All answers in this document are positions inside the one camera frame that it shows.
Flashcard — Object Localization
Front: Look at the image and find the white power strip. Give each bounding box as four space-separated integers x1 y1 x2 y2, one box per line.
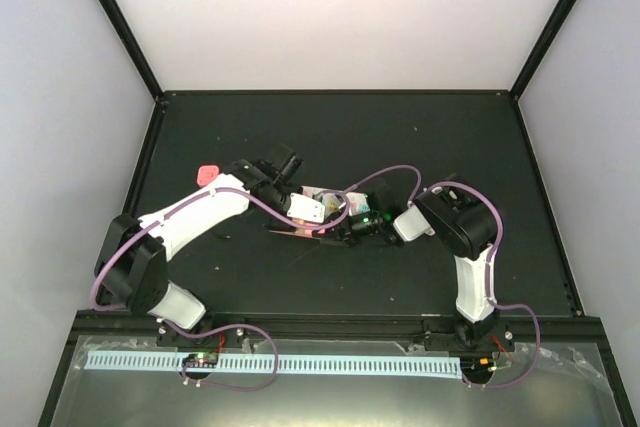
302 186 344 219

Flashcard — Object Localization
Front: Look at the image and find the pink triangular socket adapter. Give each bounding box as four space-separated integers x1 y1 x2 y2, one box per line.
267 225 326 239

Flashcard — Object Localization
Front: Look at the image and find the pink square plug adapter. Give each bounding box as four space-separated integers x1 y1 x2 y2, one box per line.
196 164 220 187

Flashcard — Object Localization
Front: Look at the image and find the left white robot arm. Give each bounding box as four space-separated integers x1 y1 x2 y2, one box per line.
90 147 302 346

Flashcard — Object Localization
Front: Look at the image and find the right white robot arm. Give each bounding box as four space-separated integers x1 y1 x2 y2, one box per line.
314 175 503 350

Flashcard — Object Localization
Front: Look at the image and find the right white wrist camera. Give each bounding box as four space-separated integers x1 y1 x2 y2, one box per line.
346 192 370 216

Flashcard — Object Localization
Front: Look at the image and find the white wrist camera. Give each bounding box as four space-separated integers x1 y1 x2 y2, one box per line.
346 192 370 216
287 193 325 224

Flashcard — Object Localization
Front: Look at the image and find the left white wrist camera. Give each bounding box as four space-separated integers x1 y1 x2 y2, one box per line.
287 193 325 224

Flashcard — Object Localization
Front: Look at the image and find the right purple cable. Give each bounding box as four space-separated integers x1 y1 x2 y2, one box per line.
344 164 543 391

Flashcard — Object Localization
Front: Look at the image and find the purple cable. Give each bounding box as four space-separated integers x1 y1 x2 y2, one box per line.
89 187 351 391
344 164 543 391

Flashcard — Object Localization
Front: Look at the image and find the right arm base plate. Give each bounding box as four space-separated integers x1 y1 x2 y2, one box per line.
422 313 514 353

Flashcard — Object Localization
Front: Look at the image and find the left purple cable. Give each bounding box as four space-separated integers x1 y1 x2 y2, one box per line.
89 187 351 391

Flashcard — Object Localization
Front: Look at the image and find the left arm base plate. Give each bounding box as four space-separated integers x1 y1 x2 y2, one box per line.
155 314 251 348

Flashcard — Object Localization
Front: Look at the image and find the light blue slotted cable duct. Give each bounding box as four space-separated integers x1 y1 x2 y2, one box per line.
84 351 462 380

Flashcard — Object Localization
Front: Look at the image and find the black aluminium frame post left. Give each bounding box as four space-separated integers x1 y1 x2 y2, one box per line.
98 0 164 101

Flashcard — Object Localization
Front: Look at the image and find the black aluminium frame post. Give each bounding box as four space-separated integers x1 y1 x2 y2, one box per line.
509 0 578 101
98 0 164 101

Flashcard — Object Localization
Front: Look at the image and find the black aluminium frame post right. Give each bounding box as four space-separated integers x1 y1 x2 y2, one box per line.
509 0 578 101

